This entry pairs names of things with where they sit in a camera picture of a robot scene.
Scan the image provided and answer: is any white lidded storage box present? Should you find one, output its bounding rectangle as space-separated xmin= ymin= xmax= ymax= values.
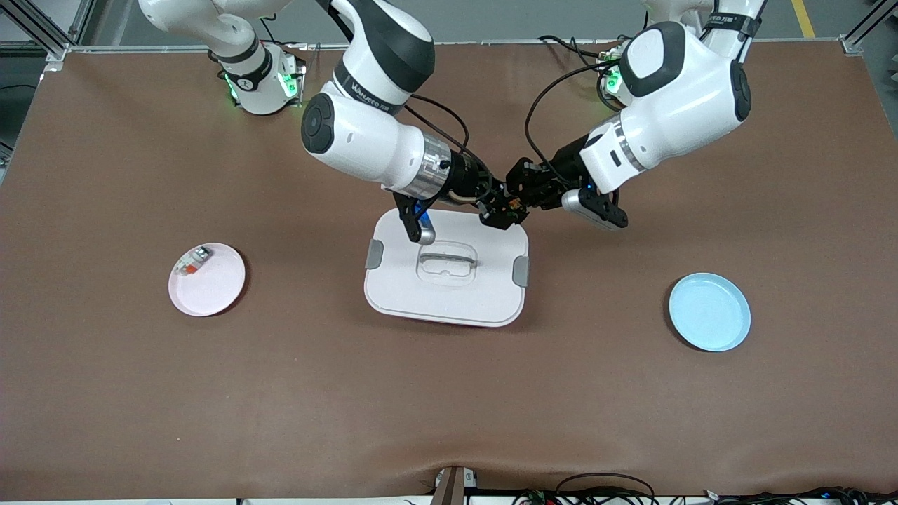
xmin=363 ymin=206 xmax=530 ymax=328

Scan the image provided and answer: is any light blue round plate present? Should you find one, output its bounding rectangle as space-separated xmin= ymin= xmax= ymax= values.
xmin=668 ymin=272 xmax=752 ymax=353

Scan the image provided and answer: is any metal table edge clamp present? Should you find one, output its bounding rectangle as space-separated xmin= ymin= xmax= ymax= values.
xmin=429 ymin=466 xmax=479 ymax=505

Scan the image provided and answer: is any pink round plate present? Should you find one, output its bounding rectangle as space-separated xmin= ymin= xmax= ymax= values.
xmin=168 ymin=243 xmax=247 ymax=318

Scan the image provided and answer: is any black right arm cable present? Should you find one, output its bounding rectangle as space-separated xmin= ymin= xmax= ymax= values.
xmin=403 ymin=93 xmax=493 ymax=184

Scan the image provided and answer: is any black base power cable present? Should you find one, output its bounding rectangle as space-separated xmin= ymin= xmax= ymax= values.
xmin=537 ymin=34 xmax=618 ymax=74

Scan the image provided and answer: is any black cable loop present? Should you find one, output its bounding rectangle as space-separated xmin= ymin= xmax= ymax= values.
xmin=554 ymin=472 xmax=657 ymax=505

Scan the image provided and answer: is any aluminium frame corner bracket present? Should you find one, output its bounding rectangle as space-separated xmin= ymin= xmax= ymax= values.
xmin=840 ymin=0 xmax=890 ymax=57

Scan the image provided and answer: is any tangled cable bundle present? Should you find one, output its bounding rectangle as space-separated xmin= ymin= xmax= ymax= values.
xmin=702 ymin=485 xmax=898 ymax=505

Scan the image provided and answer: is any aluminium frame profile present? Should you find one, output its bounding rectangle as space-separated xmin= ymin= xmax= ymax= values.
xmin=0 ymin=0 xmax=96 ymax=71

